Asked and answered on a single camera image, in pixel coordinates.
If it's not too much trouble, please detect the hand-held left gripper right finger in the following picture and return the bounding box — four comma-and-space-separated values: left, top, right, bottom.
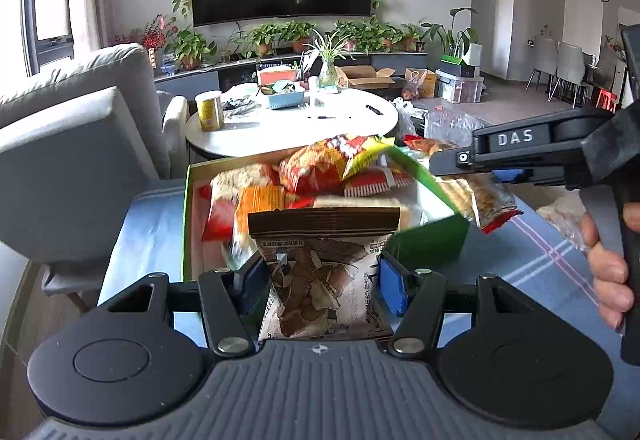
375, 252, 540, 357

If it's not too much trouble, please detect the green cardboard box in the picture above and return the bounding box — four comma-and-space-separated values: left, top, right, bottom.
181, 145, 471, 283

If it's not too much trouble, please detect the clear storage bin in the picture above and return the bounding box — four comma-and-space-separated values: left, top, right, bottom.
436, 68, 485, 104

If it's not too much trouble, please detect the beige red snack packet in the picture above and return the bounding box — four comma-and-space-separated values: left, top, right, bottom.
200, 164, 282, 241

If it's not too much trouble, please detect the yellow cardboard box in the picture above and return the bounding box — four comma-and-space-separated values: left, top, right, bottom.
404, 68, 437, 99

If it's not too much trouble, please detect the orange box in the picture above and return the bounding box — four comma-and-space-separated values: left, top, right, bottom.
257, 66, 298, 85

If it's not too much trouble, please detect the grey television cabinet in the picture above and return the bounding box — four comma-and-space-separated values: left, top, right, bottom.
154, 50, 428, 100

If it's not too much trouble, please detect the clear red-edged snack packet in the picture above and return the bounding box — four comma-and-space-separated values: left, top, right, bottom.
402, 135, 524, 233

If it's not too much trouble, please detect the brown white snack packet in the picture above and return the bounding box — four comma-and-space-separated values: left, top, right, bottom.
247, 207, 403, 342

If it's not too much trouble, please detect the white round table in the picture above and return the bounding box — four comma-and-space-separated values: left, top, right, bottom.
185, 87, 400, 161

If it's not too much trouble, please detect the large-leaf plant white pot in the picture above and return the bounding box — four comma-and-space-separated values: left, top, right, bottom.
421, 8, 483, 65

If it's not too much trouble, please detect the pale clear snack packet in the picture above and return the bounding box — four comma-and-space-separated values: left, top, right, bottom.
537, 192, 592, 251

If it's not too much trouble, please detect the red stool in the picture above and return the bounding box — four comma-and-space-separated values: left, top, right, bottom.
595, 88, 618, 113

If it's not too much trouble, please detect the green black box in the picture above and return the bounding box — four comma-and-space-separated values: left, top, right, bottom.
440, 54, 480, 78

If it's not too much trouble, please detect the blue plastic basket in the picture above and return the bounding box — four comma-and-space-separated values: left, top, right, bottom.
261, 87, 307, 111

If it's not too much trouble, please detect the spider plant in vase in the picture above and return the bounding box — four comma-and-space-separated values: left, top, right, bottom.
302, 30, 356, 88

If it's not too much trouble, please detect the red flowering plant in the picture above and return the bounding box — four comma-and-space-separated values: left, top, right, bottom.
142, 14, 178, 51

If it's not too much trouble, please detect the orange snack packet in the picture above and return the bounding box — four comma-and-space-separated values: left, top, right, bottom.
232, 185, 287, 241

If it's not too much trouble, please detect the grey armchair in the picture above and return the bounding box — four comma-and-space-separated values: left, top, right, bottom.
0, 44, 190, 311

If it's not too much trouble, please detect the red yellow snack packet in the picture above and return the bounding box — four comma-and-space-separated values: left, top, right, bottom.
279, 135, 396, 197

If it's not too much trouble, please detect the bread loaf packet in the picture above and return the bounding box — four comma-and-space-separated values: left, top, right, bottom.
312, 195, 427, 231

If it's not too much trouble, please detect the white dining chair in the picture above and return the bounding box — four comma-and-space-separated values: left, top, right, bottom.
550, 42, 591, 108
526, 37, 561, 93

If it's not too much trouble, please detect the grey crumpled wrapper pile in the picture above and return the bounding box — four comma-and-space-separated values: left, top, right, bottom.
222, 97, 261, 115

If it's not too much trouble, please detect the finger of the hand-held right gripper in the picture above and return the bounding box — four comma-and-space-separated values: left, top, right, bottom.
428, 146, 477, 179
490, 168, 540, 185

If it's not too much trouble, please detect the yellow tin can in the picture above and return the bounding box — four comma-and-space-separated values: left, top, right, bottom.
195, 90, 226, 131

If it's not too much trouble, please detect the person's right hand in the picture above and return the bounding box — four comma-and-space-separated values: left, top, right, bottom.
580, 213, 632, 334

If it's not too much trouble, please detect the white plastic bag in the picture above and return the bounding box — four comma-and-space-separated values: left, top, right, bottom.
392, 97, 418, 135

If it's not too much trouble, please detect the open cardboard box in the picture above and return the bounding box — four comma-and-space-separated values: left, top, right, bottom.
336, 64, 396, 90

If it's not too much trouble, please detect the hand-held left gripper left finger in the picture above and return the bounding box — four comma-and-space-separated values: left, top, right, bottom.
99, 256, 272, 358

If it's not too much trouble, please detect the green potted plant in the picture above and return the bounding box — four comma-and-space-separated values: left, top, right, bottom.
385, 22, 423, 51
334, 20, 386, 51
165, 27, 218, 70
245, 22, 281, 56
277, 21, 317, 53

